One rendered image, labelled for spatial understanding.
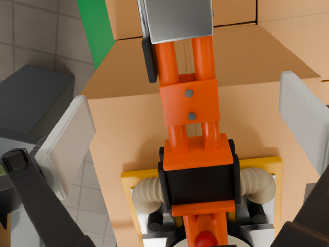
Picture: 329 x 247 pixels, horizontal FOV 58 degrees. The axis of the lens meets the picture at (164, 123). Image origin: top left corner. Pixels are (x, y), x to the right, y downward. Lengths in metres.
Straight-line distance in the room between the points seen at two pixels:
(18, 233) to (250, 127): 0.83
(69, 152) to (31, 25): 1.40
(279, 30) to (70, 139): 0.79
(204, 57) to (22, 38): 1.35
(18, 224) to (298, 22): 1.02
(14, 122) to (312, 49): 0.99
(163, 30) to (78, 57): 1.24
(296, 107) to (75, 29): 1.36
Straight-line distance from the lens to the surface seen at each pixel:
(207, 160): 0.35
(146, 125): 0.52
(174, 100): 0.32
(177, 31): 0.30
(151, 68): 0.31
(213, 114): 0.33
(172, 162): 0.35
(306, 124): 0.17
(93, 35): 1.47
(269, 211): 0.62
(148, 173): 0.55
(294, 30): 0.92
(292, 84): 0.19
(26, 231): 1.10
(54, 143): 0.16
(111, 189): 0.61
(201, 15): 0.30
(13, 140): 0.87
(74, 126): 0.19
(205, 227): 0.33
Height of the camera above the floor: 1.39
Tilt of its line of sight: 60 degrees down
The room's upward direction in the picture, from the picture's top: 176 degrees counter-clockwise
